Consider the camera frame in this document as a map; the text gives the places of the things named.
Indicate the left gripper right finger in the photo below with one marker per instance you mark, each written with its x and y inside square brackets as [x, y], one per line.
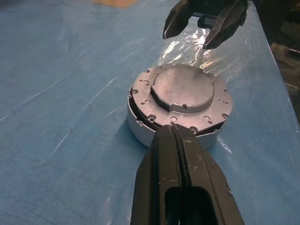
[211, 178]

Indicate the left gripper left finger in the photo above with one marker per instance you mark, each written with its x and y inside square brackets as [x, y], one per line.
[154, 182]

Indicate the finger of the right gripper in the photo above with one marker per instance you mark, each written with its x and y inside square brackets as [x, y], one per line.
[227, 25]
[175, 21]

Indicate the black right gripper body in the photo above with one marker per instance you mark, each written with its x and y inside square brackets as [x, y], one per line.
[206, 22]

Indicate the round grey motor lid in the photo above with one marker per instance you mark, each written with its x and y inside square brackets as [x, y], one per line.
[182, 91]

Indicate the round grey motor housing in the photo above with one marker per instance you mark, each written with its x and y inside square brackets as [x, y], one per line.
[138, 131]

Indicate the brown cardboard sheet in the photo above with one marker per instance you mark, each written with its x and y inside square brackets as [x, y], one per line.
[112, 3]

